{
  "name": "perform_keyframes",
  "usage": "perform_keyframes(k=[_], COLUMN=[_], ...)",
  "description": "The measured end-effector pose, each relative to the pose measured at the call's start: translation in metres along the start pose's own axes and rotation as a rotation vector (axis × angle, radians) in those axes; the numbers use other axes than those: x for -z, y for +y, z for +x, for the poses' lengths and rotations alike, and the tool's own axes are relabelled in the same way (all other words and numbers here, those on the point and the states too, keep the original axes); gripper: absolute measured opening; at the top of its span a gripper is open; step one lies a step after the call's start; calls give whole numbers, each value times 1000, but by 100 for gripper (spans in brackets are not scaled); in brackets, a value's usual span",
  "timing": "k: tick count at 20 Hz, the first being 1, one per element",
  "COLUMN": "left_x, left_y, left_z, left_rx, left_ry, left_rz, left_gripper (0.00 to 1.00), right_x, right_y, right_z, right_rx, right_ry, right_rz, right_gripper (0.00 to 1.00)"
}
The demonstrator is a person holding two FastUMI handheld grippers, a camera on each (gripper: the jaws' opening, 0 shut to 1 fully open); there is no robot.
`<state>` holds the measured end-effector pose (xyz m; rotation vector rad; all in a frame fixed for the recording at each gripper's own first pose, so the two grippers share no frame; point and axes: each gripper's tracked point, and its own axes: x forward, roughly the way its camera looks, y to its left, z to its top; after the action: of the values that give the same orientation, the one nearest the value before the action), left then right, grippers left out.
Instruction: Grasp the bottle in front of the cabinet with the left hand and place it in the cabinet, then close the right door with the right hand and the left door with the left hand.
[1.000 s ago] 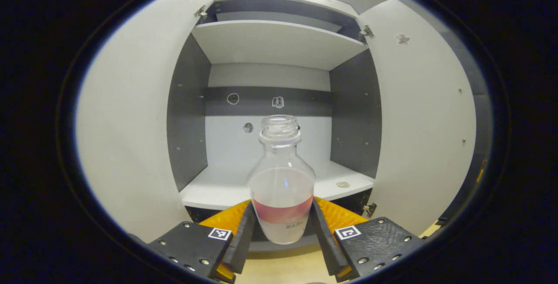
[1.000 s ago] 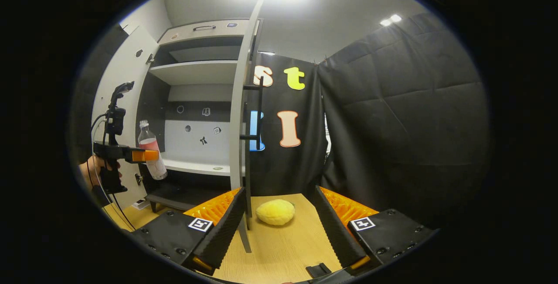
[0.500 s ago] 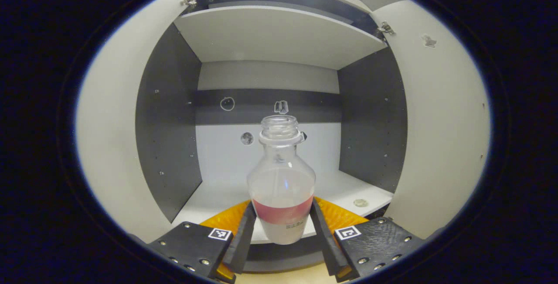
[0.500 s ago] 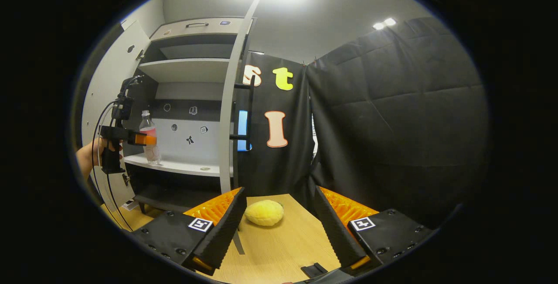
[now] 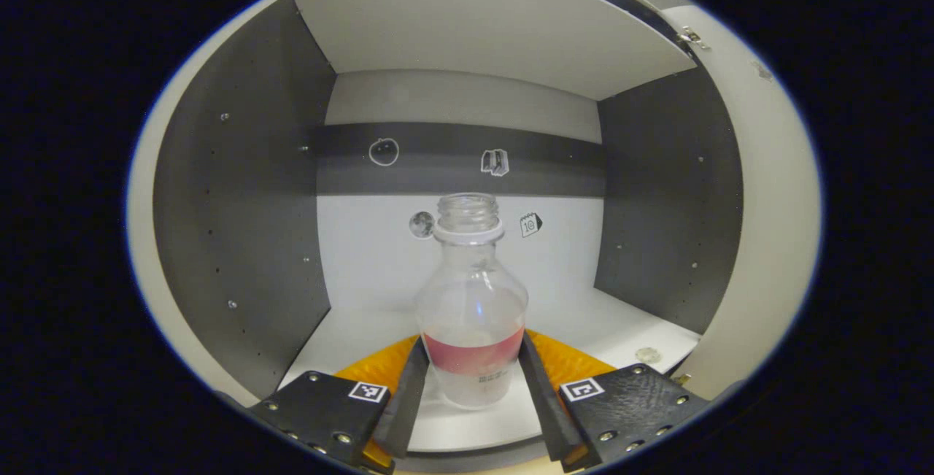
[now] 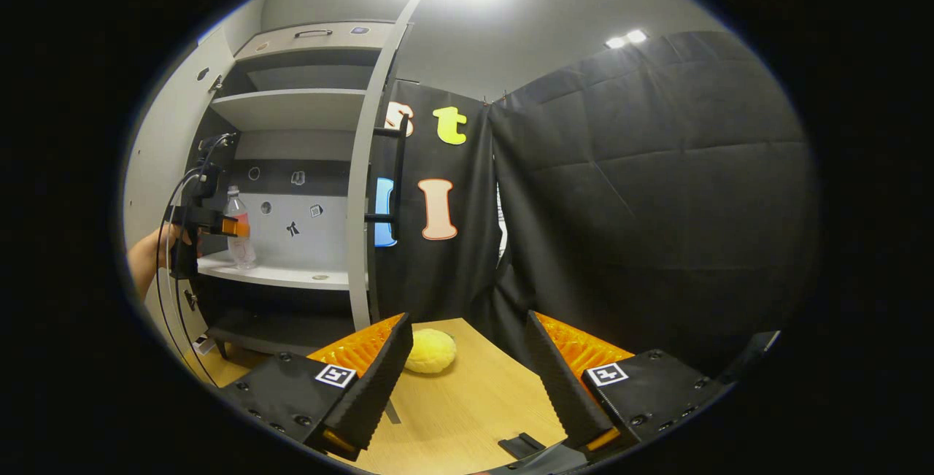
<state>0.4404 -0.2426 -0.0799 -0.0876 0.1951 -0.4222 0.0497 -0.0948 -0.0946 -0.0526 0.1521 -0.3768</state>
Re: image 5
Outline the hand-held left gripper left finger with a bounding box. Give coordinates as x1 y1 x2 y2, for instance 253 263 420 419
248 334 431 474

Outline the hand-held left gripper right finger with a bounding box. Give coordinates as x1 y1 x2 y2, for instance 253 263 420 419
520 328 712 473

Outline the clear bottle with red label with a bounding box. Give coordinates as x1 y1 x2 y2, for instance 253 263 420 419
414 193 529 410

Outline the grey cabinet door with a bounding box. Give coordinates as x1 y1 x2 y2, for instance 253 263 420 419
660 4 824 403

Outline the grey cabinet shelf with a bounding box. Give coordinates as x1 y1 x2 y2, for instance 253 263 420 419
281 289 703 454
293 0 698 101

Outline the grey cabinet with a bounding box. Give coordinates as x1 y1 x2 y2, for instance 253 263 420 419
128 0 745 472

